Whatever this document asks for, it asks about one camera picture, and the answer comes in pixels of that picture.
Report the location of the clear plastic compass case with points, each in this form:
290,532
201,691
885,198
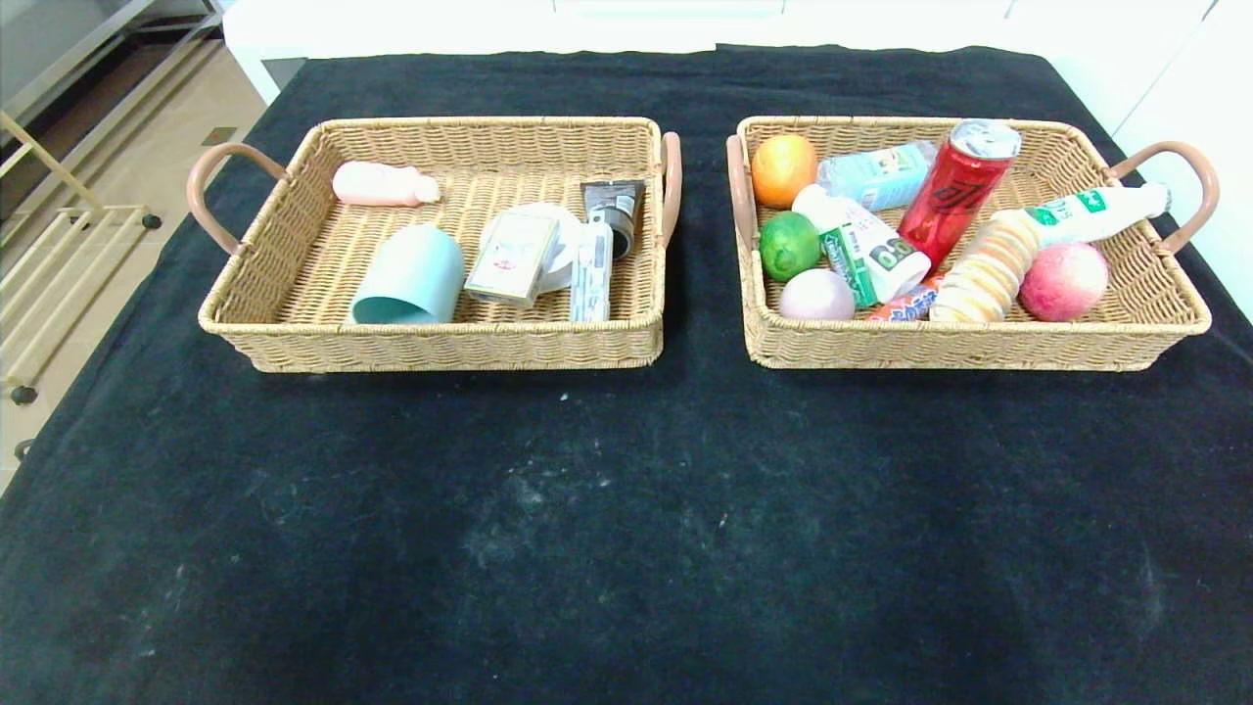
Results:
591,274

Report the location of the cream playing card box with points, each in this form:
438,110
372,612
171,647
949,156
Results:
511,259

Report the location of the teal plastic mug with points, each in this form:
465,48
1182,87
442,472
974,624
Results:
411,274

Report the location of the green chewing gum pack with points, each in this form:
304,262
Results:
847,259

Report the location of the white yogurt bottle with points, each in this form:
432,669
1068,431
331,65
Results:
901,264

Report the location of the red soda can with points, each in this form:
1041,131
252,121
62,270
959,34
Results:
954,196

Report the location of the white tape roll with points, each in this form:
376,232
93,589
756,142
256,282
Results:
568,225

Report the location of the dark grey cosmetic tube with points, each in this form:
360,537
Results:
615,206

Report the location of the green lime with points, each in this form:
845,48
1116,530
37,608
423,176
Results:
789,245

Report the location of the pale pink round fruit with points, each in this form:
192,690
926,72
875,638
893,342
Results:
814,296

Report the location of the orange fruit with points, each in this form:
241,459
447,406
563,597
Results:
783,171

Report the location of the black table cloth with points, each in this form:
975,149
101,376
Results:
685,587

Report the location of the orange wrapped sausage snack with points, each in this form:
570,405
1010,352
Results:
905,305

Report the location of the pink lotion bottle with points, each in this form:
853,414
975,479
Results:
377,184

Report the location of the clear water bottle blue label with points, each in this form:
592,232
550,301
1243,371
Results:
871,174

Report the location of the striped bread roll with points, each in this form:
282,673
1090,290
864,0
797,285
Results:
984,266

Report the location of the red peach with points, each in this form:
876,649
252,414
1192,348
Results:
1065,282

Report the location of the white table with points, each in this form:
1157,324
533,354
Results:
284,29

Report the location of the white milk bottle green label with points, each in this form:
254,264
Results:
1096,213

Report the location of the beige wooden rolling rack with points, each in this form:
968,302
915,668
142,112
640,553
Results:
49,163

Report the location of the grey metal shelf frame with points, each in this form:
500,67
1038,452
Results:
147,49

